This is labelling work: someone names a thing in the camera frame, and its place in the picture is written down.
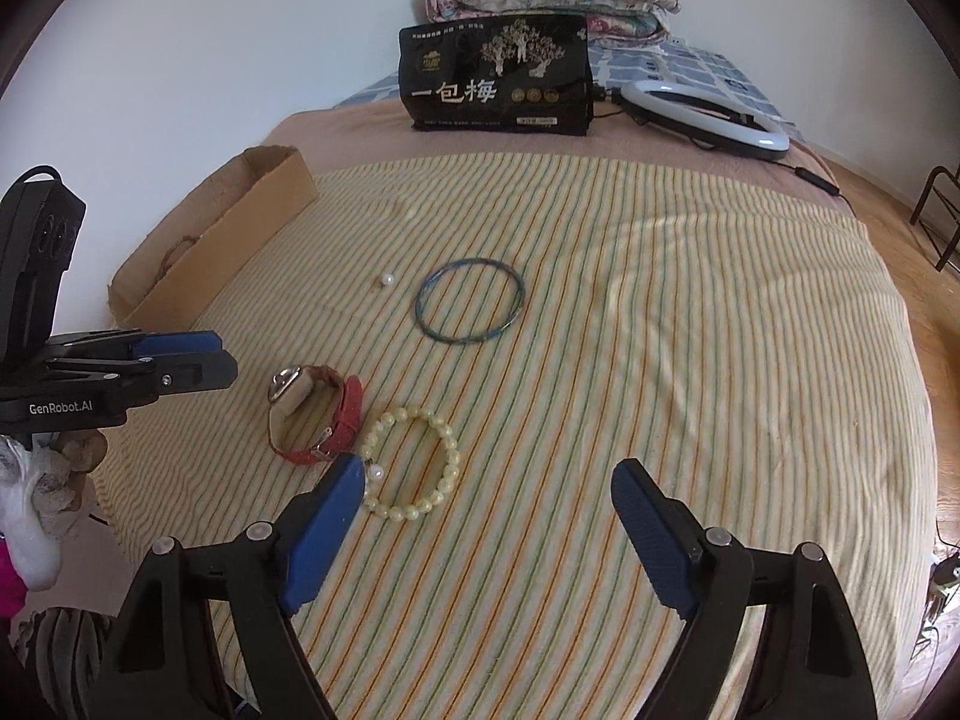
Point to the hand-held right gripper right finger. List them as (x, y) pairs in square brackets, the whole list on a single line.
[(652, 532)]

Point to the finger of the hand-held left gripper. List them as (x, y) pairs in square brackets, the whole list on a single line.
[(187, 375), (176, 343)]

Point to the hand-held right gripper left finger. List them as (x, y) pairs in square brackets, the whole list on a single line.
[(319, 540)]

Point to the cardboard box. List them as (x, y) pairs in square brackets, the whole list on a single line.
[(217, 232)]

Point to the white pearl earring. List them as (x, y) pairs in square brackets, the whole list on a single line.
[(388, 280)]

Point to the blue bangle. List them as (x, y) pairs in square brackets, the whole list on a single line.
[(431, 292)]

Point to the person's left hand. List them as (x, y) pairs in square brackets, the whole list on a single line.
[(37, 495)]

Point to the striped yellow towel blanket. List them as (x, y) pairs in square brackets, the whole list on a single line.
[(600, 390)]

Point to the pink bed cover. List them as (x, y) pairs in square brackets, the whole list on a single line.
[(352, 135)]

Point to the black printed package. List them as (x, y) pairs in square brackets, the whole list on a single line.
[(495, 75)]

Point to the black metal rack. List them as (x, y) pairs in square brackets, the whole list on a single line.
[(941, 210)]

